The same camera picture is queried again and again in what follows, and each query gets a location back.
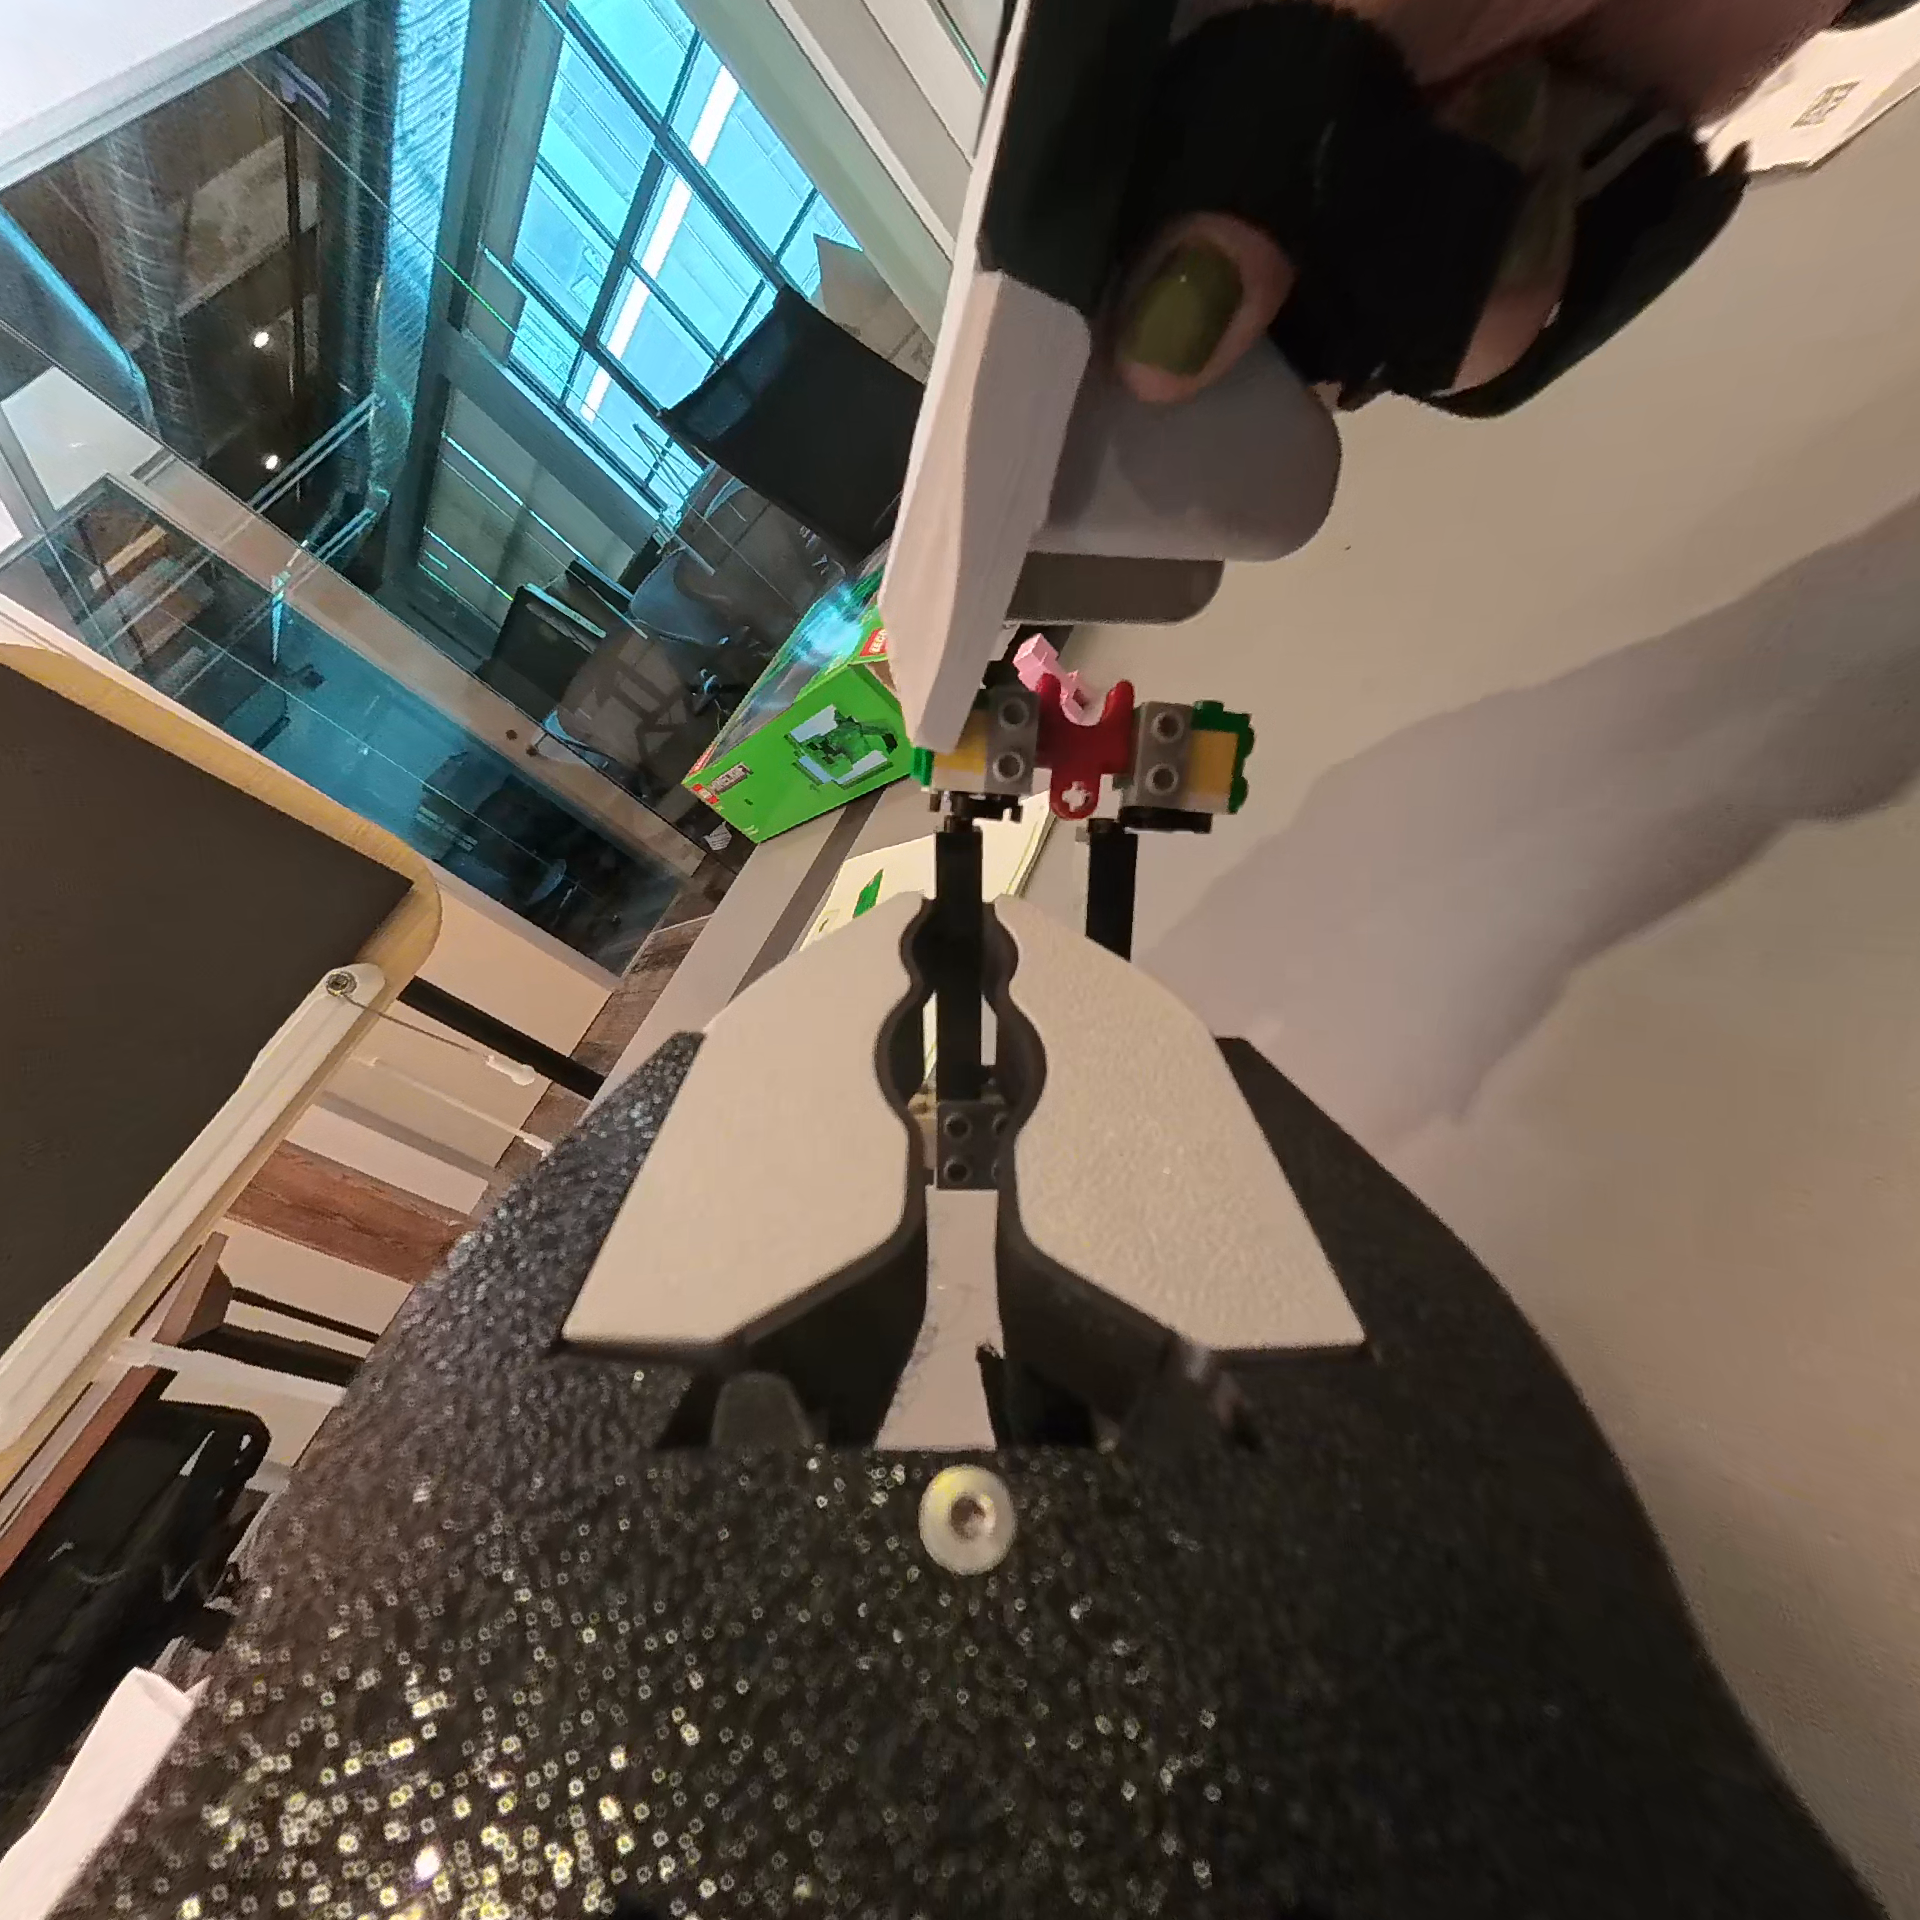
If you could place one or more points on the person's right hand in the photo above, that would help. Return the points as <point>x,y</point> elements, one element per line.
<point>1200,306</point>

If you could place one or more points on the black mesh office chair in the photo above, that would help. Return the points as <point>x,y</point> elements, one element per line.
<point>810,422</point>

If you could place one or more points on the grey office chair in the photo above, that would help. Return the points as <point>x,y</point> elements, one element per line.
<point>646,674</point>

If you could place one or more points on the toy brick assembly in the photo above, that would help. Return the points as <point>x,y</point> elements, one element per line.
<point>1085,735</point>

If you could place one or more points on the grey desk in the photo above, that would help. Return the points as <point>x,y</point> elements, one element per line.
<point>1575,779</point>

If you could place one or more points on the green toy box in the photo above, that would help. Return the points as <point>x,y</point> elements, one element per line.
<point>797,751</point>

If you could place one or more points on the white printed paper sheet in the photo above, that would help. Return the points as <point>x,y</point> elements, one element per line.
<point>1823,106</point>

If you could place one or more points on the glass partition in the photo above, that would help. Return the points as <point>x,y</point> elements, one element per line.
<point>224,600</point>

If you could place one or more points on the black bag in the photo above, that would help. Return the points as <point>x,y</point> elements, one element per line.
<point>120,1515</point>

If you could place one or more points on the large window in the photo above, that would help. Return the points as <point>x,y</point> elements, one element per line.
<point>630,225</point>

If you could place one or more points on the dark wood-framed divider panel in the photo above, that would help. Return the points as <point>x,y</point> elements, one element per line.
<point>150,975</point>

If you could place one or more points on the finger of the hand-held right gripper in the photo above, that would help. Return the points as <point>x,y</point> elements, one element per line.
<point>1200,481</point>
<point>990,481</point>

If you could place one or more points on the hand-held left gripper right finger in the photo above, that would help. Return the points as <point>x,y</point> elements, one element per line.
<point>1185,1184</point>

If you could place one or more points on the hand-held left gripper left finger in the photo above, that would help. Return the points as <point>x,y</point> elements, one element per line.
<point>751,1184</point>

